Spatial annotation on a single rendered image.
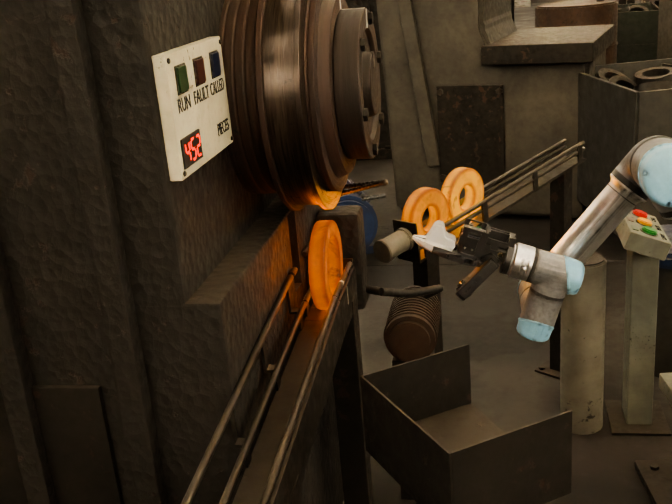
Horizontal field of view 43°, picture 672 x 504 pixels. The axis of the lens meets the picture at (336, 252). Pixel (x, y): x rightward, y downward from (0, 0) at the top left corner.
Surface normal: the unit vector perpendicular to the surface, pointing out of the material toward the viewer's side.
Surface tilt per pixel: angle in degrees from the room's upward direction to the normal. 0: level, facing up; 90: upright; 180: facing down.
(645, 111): 90
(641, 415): 90
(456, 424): 5
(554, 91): 90
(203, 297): 0
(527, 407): 0
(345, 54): 58
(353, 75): 73
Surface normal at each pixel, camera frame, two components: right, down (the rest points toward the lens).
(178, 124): 0.98, -0.02
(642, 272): -0.17, 0.34
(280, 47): -0.19, -0.11
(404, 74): -0.40, 0.33
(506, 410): -0.08, -0.94
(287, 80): -0.18, 0.13
